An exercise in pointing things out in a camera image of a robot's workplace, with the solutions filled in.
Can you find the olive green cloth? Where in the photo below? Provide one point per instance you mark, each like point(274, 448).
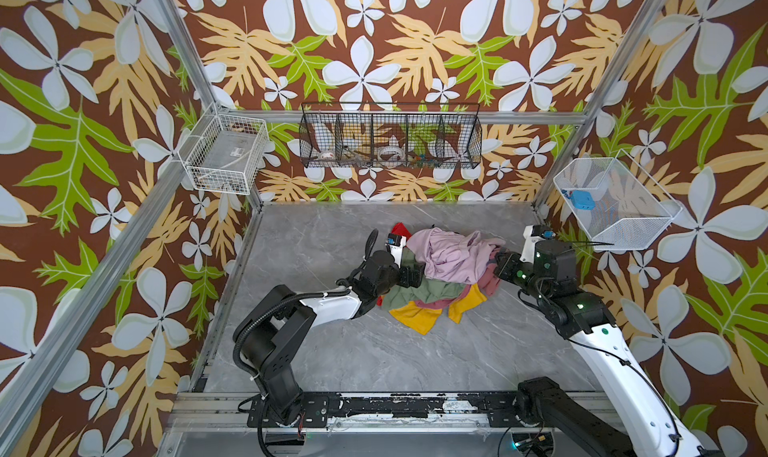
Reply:
point(428, 292)

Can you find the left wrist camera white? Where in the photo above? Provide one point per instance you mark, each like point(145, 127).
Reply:
point(395, 245)

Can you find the black wire basket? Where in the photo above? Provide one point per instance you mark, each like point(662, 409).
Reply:
point(433, 135)

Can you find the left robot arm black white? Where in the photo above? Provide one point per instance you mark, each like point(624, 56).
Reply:
point(267, 340)

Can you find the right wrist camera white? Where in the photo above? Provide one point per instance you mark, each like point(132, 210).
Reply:
point(532, 235)

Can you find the white bowl in basket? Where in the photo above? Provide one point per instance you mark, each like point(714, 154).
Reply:
point(391, 154)

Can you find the white wire basket left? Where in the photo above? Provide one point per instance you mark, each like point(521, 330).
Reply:
point(223, 151)

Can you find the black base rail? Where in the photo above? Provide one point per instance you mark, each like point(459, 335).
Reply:
point(317, 410)

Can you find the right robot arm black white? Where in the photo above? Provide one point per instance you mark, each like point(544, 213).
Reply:
point(650, 428)

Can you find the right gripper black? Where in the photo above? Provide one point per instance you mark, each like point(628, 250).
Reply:
point(501, 264)

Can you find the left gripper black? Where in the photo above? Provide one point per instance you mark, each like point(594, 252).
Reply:
point(418, 276)

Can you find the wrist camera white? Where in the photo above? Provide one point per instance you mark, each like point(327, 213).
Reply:
point(395, 245)
point(532, 235)

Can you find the red cloth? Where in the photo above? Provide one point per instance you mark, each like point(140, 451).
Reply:
point(400, 229)

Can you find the yellow cloth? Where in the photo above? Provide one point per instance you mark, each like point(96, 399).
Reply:
point(422, 319)

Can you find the blue object in basket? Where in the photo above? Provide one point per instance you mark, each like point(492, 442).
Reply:
point(579, 199)

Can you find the white mesh basket right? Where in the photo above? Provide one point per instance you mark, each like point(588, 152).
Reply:
point(632, 208)

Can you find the dusty rose cloth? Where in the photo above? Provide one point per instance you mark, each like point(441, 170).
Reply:
point(480, 286)

